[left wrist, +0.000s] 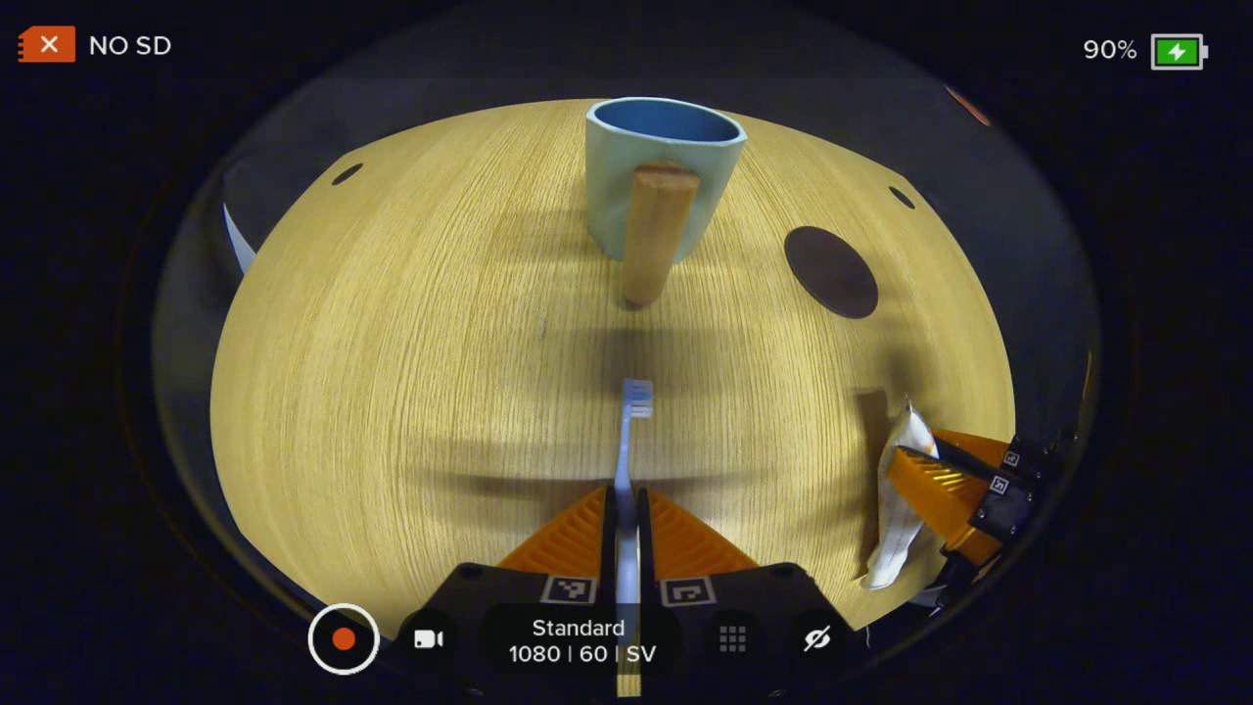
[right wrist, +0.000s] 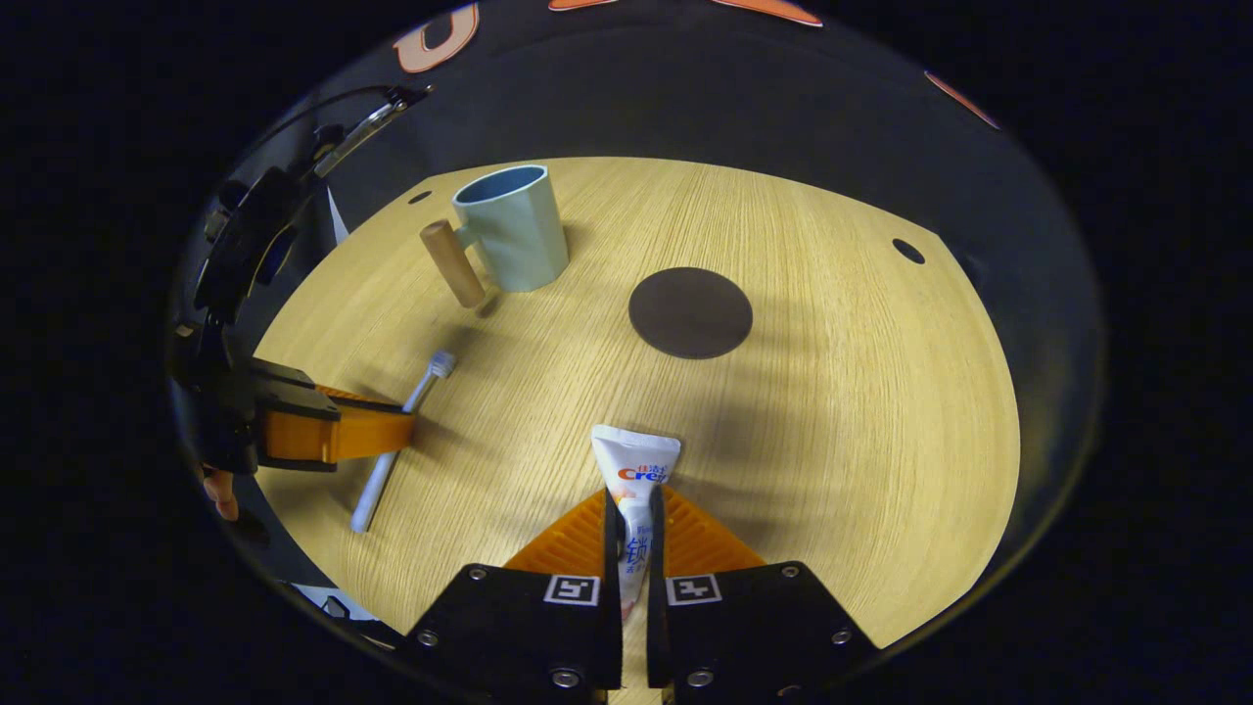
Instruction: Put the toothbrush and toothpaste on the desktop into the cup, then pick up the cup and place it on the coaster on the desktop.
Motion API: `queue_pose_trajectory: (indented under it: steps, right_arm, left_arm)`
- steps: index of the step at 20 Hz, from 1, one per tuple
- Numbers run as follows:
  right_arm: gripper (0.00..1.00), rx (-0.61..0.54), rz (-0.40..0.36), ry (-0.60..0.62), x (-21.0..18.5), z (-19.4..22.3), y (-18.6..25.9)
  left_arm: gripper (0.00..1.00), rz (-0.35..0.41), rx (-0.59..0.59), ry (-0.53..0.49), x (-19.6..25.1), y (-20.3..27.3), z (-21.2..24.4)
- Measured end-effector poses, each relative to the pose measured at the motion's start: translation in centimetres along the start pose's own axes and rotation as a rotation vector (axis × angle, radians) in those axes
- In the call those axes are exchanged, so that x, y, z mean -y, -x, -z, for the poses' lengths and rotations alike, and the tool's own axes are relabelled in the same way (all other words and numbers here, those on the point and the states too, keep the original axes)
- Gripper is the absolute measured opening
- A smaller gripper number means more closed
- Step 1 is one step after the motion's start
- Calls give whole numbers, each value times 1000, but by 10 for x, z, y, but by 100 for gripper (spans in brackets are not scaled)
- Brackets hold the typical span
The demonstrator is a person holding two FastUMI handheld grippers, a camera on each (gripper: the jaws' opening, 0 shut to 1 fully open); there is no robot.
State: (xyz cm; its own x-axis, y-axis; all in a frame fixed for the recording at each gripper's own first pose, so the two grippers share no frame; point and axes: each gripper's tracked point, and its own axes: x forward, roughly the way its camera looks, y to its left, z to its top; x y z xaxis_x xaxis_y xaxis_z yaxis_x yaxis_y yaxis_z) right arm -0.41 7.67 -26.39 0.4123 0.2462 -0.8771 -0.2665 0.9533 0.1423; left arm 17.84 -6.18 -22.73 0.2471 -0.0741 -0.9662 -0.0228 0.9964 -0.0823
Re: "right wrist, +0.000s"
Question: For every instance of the white toothpaste tube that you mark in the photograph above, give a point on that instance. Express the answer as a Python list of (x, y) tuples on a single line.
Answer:
[(636, 455)]

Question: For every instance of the black backdrop cloth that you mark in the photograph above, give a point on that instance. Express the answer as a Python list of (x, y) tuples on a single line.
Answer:
[(734, 88)]

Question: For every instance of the dark round coaster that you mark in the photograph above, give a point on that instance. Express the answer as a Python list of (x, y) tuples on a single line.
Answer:
[(690, 313)]

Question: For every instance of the wooden desktop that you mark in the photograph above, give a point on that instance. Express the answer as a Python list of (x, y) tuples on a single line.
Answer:
[(832, 441)]

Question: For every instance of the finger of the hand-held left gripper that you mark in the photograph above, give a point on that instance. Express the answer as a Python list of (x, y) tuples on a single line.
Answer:
[(333, 439), (362, 401)]

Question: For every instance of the light blue toothbrush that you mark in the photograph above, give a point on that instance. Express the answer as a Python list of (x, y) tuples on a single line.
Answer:
[(372, 494)]

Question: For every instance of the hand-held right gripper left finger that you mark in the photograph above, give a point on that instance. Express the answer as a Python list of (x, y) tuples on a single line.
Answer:
[(613, 548)]

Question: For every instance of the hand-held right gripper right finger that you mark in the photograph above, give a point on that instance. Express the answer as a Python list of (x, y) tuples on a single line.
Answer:
[(656, 548)]

